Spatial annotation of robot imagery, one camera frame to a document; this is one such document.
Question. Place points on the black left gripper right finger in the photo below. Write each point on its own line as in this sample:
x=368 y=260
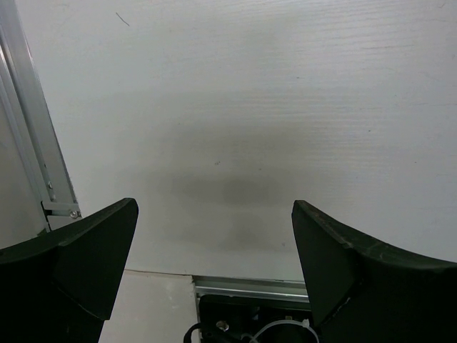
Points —
x=364 y=290

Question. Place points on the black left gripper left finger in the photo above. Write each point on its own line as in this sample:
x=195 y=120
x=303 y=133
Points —
x=62 y=286

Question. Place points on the left aluminium rail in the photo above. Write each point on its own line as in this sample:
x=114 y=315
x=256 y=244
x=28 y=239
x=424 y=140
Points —
x=33 y=132

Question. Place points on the front aluminium rail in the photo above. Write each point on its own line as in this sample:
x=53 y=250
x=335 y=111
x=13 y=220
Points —
x=278 y=290

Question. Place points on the aluminium rail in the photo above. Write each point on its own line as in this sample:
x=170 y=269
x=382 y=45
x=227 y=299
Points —
x=33 y=132
x=278 y=290

